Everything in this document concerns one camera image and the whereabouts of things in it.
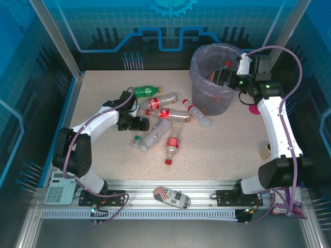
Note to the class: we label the clear white-cap plastic bottle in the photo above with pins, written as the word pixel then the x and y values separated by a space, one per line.
pixel 155 135

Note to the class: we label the small green-cap plastic bottle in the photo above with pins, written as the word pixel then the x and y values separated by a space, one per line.
pixel 137 141

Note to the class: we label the green plastic soda bottle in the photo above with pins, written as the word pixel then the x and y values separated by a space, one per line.
pixel 146 91

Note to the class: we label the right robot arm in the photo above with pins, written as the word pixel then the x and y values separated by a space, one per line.
pixel 274 124

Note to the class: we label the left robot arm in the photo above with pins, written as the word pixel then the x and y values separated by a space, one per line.
pixel 98 122

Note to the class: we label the metal mesh waste bin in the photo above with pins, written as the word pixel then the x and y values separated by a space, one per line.
pixel 214 104

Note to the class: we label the clear plastic bin liner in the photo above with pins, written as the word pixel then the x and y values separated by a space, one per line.
pixel 200 55

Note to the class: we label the pink plastic goblet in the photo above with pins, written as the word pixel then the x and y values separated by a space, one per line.
pixel 254 109

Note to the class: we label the white-label barcode plastic bottle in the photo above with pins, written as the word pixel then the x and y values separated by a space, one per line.
pixel 197 113

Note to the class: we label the small black control box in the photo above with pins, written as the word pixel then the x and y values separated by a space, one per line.
pixel 99 213
pixel 244 215

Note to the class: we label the light green calculator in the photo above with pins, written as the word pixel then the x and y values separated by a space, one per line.
pixel 58 189

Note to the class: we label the purple snack bag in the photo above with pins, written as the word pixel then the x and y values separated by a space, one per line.
pixel 287 204

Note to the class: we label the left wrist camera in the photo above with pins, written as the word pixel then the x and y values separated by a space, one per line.
pixel 134 106

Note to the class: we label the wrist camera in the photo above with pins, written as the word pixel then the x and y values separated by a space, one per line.
pixel 134 106
pixel 244 64

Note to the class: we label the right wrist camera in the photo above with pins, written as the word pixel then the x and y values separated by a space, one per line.
pixel 244 64

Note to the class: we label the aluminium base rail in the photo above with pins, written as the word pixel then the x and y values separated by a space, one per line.
pixel 144 188

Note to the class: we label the aluminium frame post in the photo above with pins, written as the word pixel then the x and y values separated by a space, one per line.
pixel 292 28
pixel 57 41

